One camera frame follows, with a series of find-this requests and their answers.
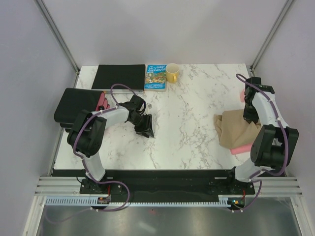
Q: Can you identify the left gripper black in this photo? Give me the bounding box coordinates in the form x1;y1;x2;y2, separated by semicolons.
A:
129;113;154;138

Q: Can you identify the beige t shirt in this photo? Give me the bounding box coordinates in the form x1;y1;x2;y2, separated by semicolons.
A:
213;110;261;149

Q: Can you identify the black pink drawer unit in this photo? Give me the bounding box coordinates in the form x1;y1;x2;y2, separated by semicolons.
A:
54;88;110;129

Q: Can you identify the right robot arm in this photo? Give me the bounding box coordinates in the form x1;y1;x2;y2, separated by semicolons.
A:
225;74;299;194

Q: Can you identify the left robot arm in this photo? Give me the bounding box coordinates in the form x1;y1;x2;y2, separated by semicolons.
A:
67;95;154;193

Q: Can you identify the pink cube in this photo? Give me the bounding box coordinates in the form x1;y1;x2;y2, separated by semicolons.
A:
240;89;245;103

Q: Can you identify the pink folded t shirt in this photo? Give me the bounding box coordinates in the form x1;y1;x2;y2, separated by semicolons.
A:
230;144;252;155

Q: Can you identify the blue treehouse book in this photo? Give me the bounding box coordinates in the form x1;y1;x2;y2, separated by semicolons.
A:
144;64;167;92

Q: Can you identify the yellow mug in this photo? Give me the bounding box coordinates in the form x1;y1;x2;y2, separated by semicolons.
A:
165;63;179;83

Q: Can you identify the black notebook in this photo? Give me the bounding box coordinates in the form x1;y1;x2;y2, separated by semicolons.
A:
91;64;146;93

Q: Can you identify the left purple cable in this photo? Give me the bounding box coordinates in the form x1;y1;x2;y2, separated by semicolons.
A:
45;84;138;224

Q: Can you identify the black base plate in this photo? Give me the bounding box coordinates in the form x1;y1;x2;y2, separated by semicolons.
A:
80;170;255;203

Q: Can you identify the aluminium front rail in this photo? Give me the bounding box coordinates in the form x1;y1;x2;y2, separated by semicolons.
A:
35;177;302;197

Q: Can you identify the white cable duct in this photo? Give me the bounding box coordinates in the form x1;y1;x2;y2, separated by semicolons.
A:
45;196;235;207

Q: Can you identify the right aluminium frame post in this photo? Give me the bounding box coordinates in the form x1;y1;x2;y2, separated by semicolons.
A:
247;0;295;76

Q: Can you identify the aluminium frame post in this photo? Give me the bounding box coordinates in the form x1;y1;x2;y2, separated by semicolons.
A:
247;0;295;76
34;0;80;75

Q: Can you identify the left aluminium frame post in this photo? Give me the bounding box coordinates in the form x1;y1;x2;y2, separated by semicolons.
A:
34;0;80;75

